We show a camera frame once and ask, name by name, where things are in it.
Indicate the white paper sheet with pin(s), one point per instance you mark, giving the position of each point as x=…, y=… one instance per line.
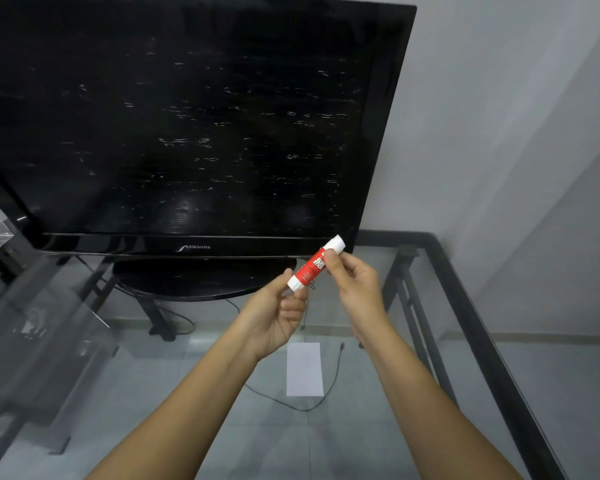
x=305, y=369

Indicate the red and white glue stick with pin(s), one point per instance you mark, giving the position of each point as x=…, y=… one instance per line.
x=316, y=263

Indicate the black flat screen television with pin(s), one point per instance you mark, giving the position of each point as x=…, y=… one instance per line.
x=190, y=134

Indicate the person's left middle finger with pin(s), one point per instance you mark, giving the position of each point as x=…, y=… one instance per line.
x=292, y=304

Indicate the person's left thumb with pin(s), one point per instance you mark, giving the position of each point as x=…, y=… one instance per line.
x=280, y=284

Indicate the person's right hand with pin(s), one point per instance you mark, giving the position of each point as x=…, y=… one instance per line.
x=357, y=289

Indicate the person's right forearm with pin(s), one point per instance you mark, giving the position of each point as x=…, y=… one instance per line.
x=430, y=409

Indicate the black metal glass table frame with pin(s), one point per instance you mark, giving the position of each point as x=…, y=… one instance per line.
x=460, y=339

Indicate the person's right thumb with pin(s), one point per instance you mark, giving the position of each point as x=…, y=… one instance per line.
x=333, y=267

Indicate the person's left forearm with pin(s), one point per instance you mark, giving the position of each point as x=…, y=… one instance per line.
x=180, y=419

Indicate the person's left hand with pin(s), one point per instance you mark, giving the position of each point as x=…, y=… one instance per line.
x=267, y=314

